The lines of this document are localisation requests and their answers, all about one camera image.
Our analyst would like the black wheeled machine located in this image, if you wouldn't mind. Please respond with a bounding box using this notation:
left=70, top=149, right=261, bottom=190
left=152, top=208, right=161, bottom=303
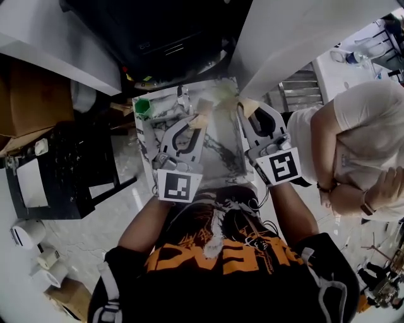
left=59, top=0, right=253, bottom=86

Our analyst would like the small cardboard box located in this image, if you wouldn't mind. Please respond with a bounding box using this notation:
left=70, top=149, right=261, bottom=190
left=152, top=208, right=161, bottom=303
left=44, top=277, right=92, bottom=321

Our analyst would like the thin tripod stand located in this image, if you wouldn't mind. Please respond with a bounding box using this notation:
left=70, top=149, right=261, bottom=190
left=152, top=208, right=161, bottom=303
left=361, top=233, right=398, bottom=262

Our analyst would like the white pillar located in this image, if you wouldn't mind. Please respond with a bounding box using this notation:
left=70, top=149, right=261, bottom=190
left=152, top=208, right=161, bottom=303
left=0, top=0, right=122, bottom=95
left=235, top=0, right=404, bottom=102

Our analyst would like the white cylindrical appliance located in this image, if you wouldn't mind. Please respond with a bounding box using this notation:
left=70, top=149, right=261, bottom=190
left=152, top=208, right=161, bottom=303
left=9, top=219, right=47, bottom=250

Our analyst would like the marble pattern tray table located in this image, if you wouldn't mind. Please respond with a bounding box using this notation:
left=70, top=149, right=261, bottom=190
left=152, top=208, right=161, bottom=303
left=132, top=77, right=255, bottom=190

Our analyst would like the small beige device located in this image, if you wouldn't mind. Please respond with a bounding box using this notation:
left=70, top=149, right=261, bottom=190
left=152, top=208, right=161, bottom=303
left=36, top=247, right=61, bottom=269

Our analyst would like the white rectangular basin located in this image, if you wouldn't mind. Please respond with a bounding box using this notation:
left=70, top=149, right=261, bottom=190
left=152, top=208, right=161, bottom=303
left=15, top=157, right=48, bottom=209

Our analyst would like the green hexagonal cup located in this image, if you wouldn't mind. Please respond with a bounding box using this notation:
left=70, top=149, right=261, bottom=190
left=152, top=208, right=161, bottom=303
left=134, top=97, right=153, bottom=120

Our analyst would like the person's left forearm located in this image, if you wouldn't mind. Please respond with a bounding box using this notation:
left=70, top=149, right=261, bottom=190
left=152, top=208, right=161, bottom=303
left=118, top=197, right=176, bottom=253

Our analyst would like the white cylindrical bin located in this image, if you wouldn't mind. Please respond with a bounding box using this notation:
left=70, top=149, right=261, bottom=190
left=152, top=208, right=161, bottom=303
left=71, top=80, right=95, bottom=114

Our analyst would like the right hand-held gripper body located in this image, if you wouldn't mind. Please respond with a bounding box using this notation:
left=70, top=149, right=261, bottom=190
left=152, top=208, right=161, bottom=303
left=244, top=133, right=304, bottom=188

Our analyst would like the clear yellowish cup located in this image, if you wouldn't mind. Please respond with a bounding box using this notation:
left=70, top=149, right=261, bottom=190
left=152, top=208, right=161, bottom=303
left=214, top=80, right=237, bottom=107

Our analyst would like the metal rack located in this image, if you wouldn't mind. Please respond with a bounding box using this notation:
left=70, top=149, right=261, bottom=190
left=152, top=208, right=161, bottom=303
left=279, top=71, right=323, bottom=111

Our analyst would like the person's right forearm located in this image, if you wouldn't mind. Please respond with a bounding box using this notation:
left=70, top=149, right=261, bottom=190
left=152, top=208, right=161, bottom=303
left=268, top=181, right=319, bottom=247

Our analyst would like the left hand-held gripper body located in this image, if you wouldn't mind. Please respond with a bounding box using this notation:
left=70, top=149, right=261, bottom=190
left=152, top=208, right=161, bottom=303
left=151, top=152, right=204, bottom=203

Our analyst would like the person's black orange t-shirt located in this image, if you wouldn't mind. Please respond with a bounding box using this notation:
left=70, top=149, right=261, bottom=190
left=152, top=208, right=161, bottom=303
left=88, top=184, right=360, bottom=323

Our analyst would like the clear water bottle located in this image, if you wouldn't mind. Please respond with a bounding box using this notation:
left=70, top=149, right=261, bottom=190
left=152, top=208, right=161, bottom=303
left=345, top=51, right=369, bottom=66

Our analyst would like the white table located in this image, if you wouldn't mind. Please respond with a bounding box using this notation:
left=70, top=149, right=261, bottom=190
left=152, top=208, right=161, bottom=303
left=315, top=18, right=404, bottom=92

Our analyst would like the white drawstring cord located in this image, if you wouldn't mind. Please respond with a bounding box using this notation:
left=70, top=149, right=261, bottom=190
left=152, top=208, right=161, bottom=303
left=299, top=247, right=350, bottom=323

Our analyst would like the white paper roll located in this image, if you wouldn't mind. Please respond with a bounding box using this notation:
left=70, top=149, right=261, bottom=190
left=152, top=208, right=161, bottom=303
left=31, top=263, right=69, bottom=290

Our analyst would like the black speckled vanity cabinet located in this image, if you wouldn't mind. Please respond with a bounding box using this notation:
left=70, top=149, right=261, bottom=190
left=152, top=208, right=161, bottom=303
left=4, top=121, right=138, bottom=220

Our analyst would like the large cardboard box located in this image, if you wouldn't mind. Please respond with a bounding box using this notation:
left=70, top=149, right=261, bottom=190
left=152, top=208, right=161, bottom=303
left=0, top=59, right=76, bottom=152

